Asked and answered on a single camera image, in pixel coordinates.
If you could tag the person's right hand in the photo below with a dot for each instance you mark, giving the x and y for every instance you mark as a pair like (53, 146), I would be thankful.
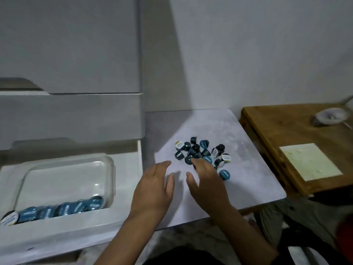
(209, 190)

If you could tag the person's left hand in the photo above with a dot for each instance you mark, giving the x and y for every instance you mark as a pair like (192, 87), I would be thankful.
(150, 193)

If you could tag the person's left thumb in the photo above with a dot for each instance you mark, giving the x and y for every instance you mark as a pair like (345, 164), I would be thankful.
(170, 184)

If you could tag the person's right thumb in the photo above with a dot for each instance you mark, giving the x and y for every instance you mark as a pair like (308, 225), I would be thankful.
(191, 182)

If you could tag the person's left forearm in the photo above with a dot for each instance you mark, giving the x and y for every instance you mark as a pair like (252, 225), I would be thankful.
(124, 240)

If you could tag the person's right forearm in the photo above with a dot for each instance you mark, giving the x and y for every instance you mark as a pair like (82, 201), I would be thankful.
(242, 237)

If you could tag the pile of dark coffee capsules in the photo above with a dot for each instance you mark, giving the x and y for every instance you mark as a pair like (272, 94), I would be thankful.
(198, 151)

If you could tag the white open drawer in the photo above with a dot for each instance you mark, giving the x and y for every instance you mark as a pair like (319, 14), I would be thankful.
(82, 229)

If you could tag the brown wooden table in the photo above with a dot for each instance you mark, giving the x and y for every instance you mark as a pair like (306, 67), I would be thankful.
(278, 126)

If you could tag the clear plastic container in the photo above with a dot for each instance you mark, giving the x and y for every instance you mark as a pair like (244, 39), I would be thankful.
(66, 176)

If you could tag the row of blue-lidded capsules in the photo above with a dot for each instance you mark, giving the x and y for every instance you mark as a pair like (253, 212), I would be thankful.
(63, 209)

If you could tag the grey crumpled cloth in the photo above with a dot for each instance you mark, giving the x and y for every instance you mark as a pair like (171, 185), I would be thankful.
(297, 212)

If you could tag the pale square paper sheet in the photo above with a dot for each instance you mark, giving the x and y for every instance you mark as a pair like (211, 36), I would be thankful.
(310, 162)

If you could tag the small glass dish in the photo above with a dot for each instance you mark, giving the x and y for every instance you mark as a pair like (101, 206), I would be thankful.
(330, 116)

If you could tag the white drawer cabinet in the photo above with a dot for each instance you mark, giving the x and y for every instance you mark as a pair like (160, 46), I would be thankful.
(71, 66)

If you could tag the red object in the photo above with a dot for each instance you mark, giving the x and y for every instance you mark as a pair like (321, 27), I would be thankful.
(345, 234)

